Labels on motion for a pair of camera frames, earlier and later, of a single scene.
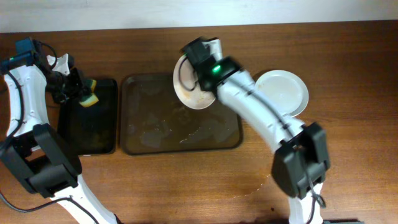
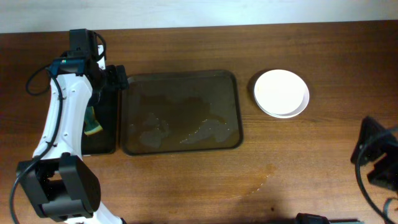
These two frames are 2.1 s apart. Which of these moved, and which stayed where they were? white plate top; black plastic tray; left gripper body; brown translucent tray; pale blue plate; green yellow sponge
Moved: white plate top; left gripper body; green yellow sponge
Stayed: pale blue plate; black plastic tray; brown translucent tray
